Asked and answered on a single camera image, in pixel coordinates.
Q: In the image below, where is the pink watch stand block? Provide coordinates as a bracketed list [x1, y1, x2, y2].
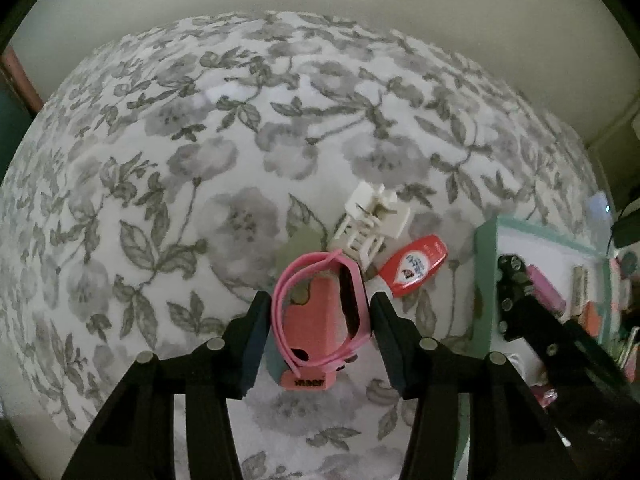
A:
[280, 277, 351, 392]

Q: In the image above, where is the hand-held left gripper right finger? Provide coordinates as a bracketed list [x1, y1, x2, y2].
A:
[370, 292, 581, 480]

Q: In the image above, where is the pile of mixed clutter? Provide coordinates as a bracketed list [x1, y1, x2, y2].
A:
[612, 325, 640, 381]

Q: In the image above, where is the white device with blue lights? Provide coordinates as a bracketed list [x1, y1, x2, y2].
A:
[587, 192, 611, 226]

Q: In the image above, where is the beige oblong item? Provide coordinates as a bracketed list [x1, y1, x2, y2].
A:
[571, 265, 591, 311]

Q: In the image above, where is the small pink and white item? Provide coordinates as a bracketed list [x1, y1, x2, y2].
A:
[530, 382, 558, 408]

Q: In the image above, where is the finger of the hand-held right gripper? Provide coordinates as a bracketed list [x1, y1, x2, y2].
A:
[501, 296, 568, 356]

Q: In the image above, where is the brown wooden frame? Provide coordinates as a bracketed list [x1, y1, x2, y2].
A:
[0, 47, 46, 116]

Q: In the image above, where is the white tray with teal rim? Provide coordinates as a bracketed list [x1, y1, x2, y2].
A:
[462, 214, 623, 480]

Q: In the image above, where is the red-orange item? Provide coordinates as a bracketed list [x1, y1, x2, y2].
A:
[580, 305, 608, 336]

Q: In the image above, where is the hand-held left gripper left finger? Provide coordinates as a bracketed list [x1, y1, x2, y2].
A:
[60, 291, 273, 480]

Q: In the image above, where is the pink oblong item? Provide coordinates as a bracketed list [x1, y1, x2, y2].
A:
[525, 265, 568, 318]

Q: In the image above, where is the black studded object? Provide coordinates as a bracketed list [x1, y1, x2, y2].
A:
[497, 254, 532, 306]

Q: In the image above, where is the pink wristwatch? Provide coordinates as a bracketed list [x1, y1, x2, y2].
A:
[272, 249, 373, 376]

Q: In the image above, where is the red and white glue bottle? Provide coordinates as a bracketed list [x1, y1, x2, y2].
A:
[367, 234, 447, 301]

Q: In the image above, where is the floral bed sheet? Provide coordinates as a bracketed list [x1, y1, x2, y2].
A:
[0, 10, 608, 480]

